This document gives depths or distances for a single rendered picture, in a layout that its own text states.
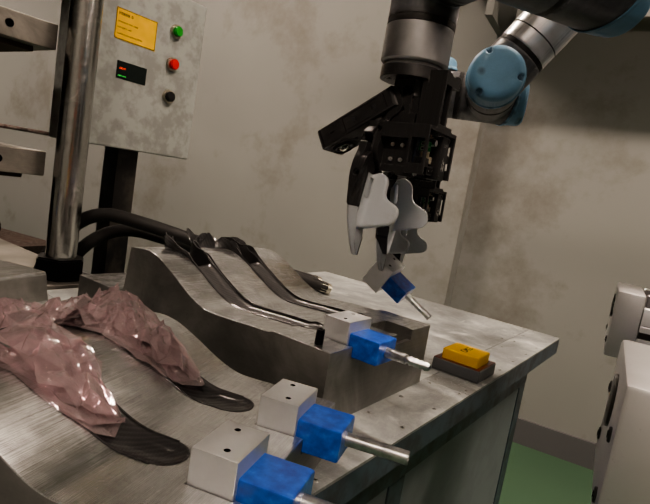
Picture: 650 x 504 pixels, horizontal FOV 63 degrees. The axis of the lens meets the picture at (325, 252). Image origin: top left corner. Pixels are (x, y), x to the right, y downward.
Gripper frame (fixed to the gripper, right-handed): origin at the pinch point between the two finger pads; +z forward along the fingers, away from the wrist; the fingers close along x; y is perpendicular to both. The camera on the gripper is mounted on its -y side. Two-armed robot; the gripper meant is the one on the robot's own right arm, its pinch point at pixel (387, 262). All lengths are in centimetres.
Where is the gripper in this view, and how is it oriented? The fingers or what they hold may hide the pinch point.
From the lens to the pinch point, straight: 95.5
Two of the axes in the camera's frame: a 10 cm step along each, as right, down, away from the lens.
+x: 5.8, -0.1, 8.1
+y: 8.0, 2.0, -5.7
